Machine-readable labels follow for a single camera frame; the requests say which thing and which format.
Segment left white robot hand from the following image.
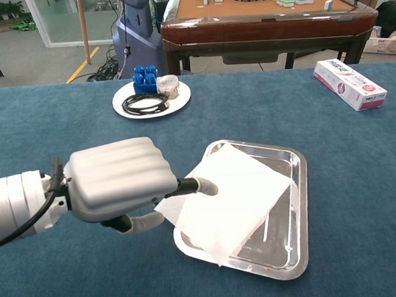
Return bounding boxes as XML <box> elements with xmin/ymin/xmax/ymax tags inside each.
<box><xmin>61</xmin><ymin>132</ymin><xmax>221</xmax><ymax>237</ymax></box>

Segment stainless steel tray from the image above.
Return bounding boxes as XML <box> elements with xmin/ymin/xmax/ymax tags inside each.
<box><xmin>167</xmin><ymin>134</ymin><xmax>315</xmax><ymax>288</ymax></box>

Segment blue felt table cover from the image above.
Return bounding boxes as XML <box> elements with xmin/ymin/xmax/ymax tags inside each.
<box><xmin>0</xmin><ymin>62</ymin><xmax>396</xmax><ymax>297</ymax></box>

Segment white round plate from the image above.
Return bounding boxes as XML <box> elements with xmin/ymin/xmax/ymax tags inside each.
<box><xmin>111</xmin><ymin>77</ymin><xmax>193</xmax><ymax>121</ymax></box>

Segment clear jar of small parts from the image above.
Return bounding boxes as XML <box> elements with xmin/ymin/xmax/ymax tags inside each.
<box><xmin>155</xmin><ymin>73</ymin><xmax>181</xmax><ymax>101</ymax></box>

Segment wooden pole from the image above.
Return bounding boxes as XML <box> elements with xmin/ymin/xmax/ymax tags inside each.
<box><xmin>76</xmin><ymin>0</ymin><xmax>92</xmax><ymax>65</ymax></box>

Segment brown mahjong table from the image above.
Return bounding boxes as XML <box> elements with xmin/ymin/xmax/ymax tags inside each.
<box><xmin>158</xmin><ymin>0</ymin><xmax>382</xmax><ymax>77</ymax></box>

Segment white pink toothpaste box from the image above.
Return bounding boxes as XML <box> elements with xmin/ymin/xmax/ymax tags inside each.
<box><xmin>311</xmin><ymin>55</ymin><xmax>389</xmax><ymax>115</ymax></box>

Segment white plastic basket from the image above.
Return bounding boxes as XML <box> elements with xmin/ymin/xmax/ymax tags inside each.
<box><xmin>362</xmin><ymin>35</ymin><xmax>396</xmax><ymax>58</ymax></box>

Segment black rubber ring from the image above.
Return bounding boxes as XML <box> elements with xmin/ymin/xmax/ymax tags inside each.
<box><xmin>121</xmin><ymin>91</ymin><xmax>172</xmax><ymax>117</ymax></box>

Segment tangled floor cables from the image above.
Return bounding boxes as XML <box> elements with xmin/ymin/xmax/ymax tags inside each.
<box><xmin>84</xmin><ymin>45</ymin><xmax>124</xmax><ymax>83</ymax></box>

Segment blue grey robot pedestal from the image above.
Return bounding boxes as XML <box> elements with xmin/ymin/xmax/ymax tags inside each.
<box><xmin>109</xmin><ymin>0</ymin><xmax>166</xmax><ymax>80</ymax></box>

